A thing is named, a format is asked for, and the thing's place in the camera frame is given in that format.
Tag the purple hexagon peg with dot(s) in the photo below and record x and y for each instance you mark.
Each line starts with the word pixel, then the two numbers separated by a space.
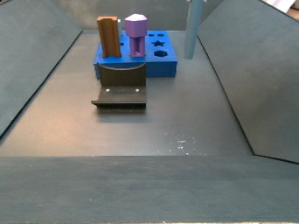
pixel 136 32

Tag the brown tall peg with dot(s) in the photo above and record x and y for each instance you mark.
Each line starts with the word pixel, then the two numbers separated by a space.
pixel 108 34

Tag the black curved holder stand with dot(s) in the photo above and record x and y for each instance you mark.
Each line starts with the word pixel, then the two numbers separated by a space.
pixel 121 87

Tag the blue shape sorter board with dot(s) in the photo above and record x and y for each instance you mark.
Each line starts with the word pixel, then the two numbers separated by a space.
pixel 160 58

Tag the light blue square-circle peg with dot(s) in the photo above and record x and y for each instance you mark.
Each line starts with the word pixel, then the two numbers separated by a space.
pixel 193 18

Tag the small light blue peg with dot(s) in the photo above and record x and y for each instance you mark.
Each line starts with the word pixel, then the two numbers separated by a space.
pixel 119 26

